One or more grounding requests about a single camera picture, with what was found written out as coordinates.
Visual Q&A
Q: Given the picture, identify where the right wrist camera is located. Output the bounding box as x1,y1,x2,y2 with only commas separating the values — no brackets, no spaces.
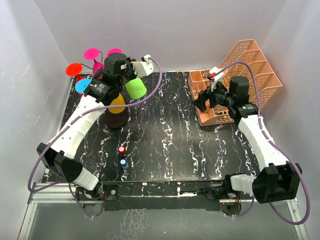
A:
207,66,225,92

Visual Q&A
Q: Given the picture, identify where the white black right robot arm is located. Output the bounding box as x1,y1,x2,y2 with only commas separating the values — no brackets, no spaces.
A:
192,76,302,204

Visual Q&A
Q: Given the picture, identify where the orange wine glass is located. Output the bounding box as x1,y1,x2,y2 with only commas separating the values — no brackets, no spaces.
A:
108,93,126,114

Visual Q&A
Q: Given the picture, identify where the pink wine glass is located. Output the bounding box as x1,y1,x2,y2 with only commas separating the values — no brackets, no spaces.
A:
83,47,104,75
105,48,123,57

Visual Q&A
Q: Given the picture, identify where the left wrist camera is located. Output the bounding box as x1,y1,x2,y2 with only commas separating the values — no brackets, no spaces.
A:
131,54,155,78

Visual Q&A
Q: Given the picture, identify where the copper wire wine glass rack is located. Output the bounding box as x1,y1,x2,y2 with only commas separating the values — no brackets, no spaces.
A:
79,49,130,130

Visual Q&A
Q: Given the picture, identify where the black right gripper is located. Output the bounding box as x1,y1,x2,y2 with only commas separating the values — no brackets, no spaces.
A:
192,78,235,112

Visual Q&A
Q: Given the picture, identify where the green wine glass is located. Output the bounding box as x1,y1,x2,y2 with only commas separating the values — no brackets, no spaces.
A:
125,77,147,100

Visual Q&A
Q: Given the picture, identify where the red wine glass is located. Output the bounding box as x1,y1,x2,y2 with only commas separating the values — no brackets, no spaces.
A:
65,62,83,78

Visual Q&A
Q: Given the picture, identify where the peach plastic file organizer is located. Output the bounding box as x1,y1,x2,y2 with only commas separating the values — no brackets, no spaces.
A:
188,39,283,127

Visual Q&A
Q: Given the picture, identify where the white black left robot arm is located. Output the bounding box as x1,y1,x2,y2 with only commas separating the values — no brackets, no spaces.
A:
34,52,154,200

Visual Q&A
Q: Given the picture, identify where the blue wine glass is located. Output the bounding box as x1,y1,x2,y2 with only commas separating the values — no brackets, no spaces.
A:
74,78,92,97

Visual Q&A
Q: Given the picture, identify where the aluminium base frame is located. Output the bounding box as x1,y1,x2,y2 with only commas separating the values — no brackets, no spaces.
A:
18,181,308,240

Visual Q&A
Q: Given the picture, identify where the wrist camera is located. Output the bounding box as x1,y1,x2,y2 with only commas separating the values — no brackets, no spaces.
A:
131,54,155,78
207,66,225,92

